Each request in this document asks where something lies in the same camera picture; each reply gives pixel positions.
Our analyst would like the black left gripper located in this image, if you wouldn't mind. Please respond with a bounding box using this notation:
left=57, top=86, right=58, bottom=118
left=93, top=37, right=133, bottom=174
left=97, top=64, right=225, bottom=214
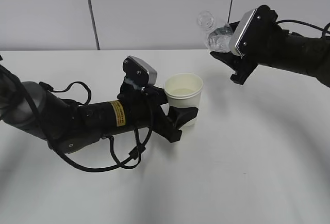
left=118, top=83, right=199, bottom=142

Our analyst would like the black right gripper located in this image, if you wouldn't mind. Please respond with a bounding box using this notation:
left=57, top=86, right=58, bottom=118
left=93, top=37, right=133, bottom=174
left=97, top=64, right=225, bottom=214
left=210, top=5, right=290, bottom=85

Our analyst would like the clear water bottle green label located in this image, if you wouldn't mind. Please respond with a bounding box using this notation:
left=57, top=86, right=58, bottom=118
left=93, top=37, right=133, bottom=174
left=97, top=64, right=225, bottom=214
left=196, top=11, right=234, bottom=53

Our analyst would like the white paper cup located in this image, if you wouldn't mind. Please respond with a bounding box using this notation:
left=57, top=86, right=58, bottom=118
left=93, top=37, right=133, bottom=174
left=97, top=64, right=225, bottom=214
left=163, top=72, right=204, bottom=127

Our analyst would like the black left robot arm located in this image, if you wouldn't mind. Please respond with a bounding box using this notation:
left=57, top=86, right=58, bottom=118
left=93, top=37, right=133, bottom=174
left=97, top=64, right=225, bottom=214
left=1, top=63, right=198, bottom=154

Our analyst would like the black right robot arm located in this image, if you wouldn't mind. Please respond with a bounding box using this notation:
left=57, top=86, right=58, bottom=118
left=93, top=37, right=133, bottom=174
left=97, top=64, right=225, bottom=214
left=210, top=5, right=329, bottom=86

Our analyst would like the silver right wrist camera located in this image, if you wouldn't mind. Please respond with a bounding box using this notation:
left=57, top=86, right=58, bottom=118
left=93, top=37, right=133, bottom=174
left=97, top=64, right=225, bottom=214
left=228, top=8, right=257, bottom=56

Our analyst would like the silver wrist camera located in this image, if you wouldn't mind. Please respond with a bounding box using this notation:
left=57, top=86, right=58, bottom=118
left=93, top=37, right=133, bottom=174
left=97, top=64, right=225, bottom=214
left=228, top=8, right=257, bottom=56
left=123, top=56, right=157, bottom=88

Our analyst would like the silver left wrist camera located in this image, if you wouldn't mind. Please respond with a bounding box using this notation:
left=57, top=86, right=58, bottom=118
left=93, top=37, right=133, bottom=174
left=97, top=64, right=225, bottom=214
left=123, top=56, right=157, bottom=88

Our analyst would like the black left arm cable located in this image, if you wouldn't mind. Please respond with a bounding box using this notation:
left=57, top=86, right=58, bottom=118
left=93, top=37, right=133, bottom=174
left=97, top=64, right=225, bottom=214
left=0, top=65, right=155, bottom=173

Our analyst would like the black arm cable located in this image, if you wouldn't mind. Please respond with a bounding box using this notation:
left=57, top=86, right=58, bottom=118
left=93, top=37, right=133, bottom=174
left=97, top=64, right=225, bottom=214
left=0, top=65, right=155, bottom=173
left=275, top=19, right=330, bottom=39

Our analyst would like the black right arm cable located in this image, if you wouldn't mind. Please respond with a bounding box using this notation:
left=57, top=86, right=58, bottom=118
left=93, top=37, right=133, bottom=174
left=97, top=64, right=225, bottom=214
left=275, top=19, right=330, bottom=39

